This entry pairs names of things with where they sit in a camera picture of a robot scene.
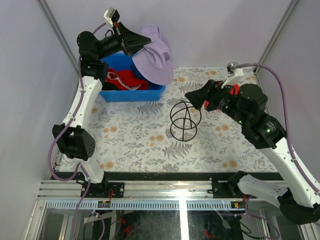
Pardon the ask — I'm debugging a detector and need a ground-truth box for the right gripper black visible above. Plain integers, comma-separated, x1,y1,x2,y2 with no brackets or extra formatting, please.
185,78,249,126

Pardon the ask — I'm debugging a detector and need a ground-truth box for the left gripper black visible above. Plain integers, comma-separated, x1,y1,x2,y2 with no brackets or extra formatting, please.
93,20,148,61

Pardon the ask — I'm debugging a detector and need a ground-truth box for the blue plastic bin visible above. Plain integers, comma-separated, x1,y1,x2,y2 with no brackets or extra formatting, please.
100,53,166,102

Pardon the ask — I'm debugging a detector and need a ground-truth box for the black wire hat stand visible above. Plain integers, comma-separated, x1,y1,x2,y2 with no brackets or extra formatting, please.
169,100,202,142

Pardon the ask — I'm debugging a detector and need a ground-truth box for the lilac bucket hat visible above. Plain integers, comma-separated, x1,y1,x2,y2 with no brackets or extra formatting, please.
132,24,174,86

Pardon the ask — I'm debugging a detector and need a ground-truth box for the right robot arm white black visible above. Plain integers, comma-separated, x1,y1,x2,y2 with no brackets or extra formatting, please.
185,79,320,225

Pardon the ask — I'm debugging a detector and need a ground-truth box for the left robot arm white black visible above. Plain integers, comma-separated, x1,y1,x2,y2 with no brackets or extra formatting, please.
52,21,151,198

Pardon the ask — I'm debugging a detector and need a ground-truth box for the red cap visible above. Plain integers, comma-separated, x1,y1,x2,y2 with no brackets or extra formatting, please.
102,68,149,91

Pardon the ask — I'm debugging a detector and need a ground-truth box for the floral table mat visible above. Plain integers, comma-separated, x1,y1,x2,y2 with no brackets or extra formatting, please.
88,67,275,172

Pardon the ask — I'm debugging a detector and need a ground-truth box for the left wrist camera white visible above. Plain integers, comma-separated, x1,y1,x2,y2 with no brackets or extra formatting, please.
103,7,120,26

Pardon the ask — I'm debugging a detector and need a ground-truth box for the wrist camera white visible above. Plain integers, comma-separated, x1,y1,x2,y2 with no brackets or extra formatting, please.
221,62,244,88
103,7,120,26

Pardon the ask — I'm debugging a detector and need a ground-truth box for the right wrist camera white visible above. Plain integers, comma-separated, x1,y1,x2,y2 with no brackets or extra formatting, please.
221,62,244,88

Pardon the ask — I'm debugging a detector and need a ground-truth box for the left aluminium frame post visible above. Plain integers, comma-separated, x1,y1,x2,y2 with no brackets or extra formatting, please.
36,0,80,75

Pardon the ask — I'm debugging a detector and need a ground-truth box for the aluminium frame post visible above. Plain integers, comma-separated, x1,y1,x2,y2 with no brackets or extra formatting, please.
36,0,80,75
258,0,301,64

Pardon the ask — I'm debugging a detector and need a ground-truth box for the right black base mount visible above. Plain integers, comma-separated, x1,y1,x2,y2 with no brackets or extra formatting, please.
210,171,247,199

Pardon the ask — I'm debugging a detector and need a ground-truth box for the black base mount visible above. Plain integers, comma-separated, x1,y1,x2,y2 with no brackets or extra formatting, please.
210,171,247,199
85,180,125,200

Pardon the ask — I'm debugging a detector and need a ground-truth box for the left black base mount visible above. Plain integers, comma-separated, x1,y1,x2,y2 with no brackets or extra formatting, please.
85,180,125,200

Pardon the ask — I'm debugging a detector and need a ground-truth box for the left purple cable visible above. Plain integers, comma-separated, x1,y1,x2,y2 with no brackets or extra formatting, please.
47,21,111,240

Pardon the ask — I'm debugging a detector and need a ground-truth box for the right aluminium frame post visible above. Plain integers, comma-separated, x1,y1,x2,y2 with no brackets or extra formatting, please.
258,0,301,64

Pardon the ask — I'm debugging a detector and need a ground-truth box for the blue white cable duct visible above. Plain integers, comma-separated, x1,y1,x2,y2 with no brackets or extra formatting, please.
46,200,244,211

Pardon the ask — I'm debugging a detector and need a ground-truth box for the aluminium front rail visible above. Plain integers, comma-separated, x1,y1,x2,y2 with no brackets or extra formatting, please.
37,180,214,201

